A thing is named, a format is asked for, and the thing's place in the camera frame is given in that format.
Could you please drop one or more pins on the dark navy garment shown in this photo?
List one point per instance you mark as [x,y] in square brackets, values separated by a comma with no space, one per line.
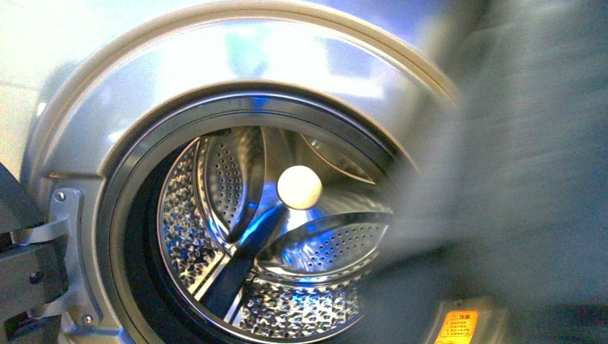
[511,199]

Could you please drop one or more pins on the dark washing machine door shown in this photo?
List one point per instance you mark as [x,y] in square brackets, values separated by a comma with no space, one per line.
[32,275]

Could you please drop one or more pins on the grey front-load washing machine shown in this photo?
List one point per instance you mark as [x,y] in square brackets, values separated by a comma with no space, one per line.
[108,93]

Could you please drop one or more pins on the grey door hinge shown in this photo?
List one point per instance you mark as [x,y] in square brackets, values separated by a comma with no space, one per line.
[62,229]

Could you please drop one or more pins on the steel perforated drum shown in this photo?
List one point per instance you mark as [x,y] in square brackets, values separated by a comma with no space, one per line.
[266,233]

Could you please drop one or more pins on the orange warning sticker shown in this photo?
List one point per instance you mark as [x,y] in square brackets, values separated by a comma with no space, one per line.
[458,327]

